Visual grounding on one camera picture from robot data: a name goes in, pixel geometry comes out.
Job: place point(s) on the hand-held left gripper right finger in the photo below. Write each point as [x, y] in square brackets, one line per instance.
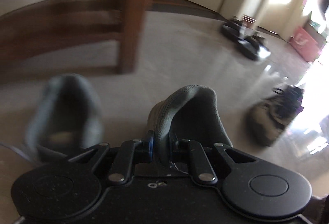
[192, 154]

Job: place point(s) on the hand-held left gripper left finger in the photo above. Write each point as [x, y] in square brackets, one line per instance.
[149, 145]

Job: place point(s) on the grey mesh sneaker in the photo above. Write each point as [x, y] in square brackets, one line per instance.
[195, 116]
[64, 111]

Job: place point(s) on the wooden shoe rack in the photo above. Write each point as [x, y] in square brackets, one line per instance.
[131, 21]

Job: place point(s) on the black sandal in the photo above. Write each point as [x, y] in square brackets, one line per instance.
[250, 48]
[231, 30]

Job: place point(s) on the pink cardboard box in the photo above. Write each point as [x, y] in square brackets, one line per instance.
[304, 43]

